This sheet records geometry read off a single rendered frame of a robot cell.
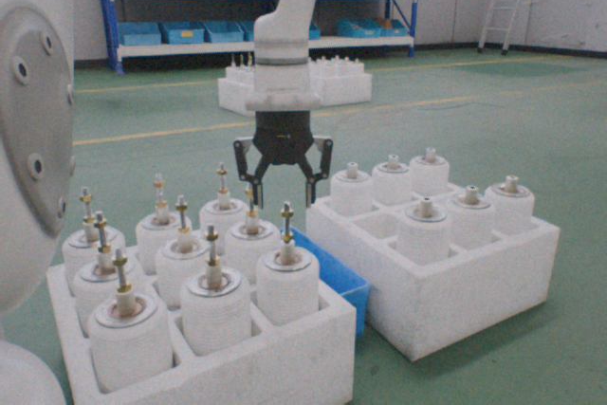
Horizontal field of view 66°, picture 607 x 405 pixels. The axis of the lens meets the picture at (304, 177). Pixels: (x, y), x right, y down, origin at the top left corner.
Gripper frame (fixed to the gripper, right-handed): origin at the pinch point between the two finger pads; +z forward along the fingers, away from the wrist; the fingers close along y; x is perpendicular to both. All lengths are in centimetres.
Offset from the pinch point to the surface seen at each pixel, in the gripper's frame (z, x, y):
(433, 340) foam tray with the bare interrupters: 32.0, -8.0, -27.2
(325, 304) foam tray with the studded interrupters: 18.2, 0.0, -6.2
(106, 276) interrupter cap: 9.7, 3.8, 25.3
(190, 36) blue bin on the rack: -4, -437, 91
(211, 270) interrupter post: 7.6, 6.7, 10.0
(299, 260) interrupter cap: 9.9, 0.3, -2.0
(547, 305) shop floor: 35, -22, -57
